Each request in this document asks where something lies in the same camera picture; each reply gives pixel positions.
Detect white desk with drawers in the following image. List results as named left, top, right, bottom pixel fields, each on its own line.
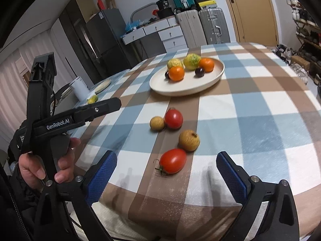
left=122, top=16, right=189, bottom=56

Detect small cream plate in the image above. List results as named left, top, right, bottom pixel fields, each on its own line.
left=95, top=79, right=112, bottom=93

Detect blue plastic bag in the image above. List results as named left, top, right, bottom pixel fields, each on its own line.
left=124, top=19, right=146, bottom=32

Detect pile of loose shoes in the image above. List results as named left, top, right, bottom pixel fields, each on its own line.
left=272, top=44, right=294, bottom=61

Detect dark grey fridge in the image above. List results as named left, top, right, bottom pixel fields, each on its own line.
left=85, top=8, right=137, bottom=76

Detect rows of assorted shoes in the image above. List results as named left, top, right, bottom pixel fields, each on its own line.
left=287, top=0, right=321, bottom=84

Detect wooden shoe rack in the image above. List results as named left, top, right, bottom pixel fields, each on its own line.
left=288, top=0, right=321, bottom=87

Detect dark tall cabinet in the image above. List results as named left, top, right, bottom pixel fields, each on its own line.
left=59, top=0, right=106, bottom=81

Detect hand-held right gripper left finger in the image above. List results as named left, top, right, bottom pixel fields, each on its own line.
left=34, top=150, right=118, bottom=241

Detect person's left forearm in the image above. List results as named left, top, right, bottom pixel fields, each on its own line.
left=0, top=166, right=47, bottom=241

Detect small brown longan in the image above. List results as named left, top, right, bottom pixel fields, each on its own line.
left=150, top=116, right=166, bottom=131

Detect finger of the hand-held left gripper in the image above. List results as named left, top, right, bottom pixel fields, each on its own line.
left=26, top=52, right=56, bottom=131
left=72, top=97, right=122, bottom=126

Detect large brown longan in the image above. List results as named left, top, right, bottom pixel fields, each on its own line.
left=178, top=130, right=200, bottom=152

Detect black bag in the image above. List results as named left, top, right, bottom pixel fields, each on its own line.
left=155, top=0, right=175, bottom=18

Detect red tomato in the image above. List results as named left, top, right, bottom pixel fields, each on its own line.
left=164, top=108, right=184, bottom=130
left=154, top=149, right=187, bottom=176

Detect grey arched tube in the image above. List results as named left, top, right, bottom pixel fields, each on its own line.
left=130, top=2, right=157, bottom=22

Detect yellow green guava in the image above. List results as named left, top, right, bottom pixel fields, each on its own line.
left=183, top=53, right=202, bottom=71
left=167, top=58, right=184, bottom=70

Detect beige suitcase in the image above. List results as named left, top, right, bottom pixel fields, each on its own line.
left=175, top=8, right=207, bottom=49

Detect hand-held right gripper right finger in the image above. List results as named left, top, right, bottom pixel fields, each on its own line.
left=216, top=151, right=300, bottom=241

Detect white curtain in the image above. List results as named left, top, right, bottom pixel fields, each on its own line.
left=0, top=17, right=76, bottom=146

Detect person's left hand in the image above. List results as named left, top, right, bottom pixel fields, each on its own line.
left=19, top=138, right=81, bottom=189

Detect blue brown checked tablecloth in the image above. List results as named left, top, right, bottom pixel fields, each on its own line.
left=70, top=41, right=321, bottom=241

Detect small cardboard box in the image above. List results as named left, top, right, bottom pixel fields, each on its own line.
left=291, top=55, right=311, bottom=71

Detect large cream plate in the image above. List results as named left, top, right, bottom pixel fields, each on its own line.
left=149, top=56, right=225, bottom=96

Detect white kettle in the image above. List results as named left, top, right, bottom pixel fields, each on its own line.
left=69, top=77, right=90, bottom=102

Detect orange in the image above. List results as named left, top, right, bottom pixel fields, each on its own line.
left=169, top=66, right=185, bottom=82
left=199, top=58, right=215, bottom=73

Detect silver suitcase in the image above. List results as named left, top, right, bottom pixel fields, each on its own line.
left=198, top=7, right=231, bottom=45

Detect wooden door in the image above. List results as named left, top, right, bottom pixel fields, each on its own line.
left=217, top=0, right=279, bottom=45

